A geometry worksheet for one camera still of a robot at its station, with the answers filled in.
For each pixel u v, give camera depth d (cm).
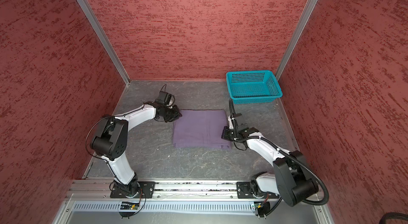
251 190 68
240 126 69
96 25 88
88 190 75
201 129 92
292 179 42
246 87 118
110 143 49
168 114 82
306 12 83
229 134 77
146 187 74
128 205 73
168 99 80
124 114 55
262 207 71
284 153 46
